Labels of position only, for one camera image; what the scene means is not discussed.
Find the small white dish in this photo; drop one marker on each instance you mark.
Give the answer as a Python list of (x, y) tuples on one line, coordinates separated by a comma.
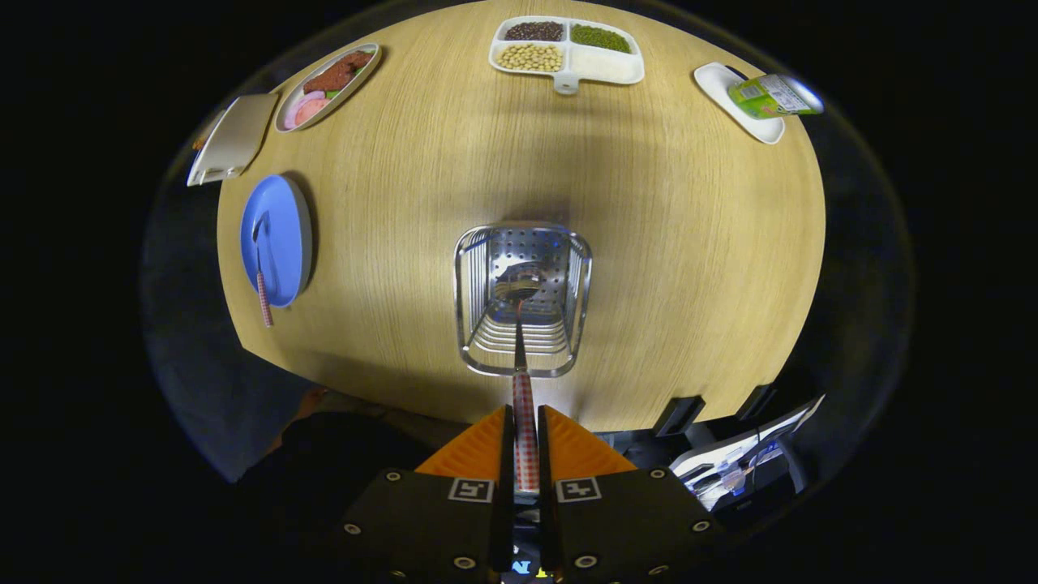
[(714, 85)]

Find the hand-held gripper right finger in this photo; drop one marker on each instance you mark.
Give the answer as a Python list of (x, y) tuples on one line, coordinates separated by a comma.
[(547, 503)]

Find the blue round plate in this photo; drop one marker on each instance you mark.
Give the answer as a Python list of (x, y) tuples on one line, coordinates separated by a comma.
[(285, 243)]

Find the oval plate of meat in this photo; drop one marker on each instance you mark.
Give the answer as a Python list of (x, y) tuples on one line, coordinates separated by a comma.
[(332, 81)]

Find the white divided bean tray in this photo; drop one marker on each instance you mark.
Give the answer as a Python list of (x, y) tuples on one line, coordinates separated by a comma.
[(604, 65)]

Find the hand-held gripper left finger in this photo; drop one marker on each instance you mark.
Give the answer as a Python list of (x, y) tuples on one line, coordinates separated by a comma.
[(504, 503)]

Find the green drink carton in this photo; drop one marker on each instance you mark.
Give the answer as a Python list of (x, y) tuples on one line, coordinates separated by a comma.
[(766, 96)]

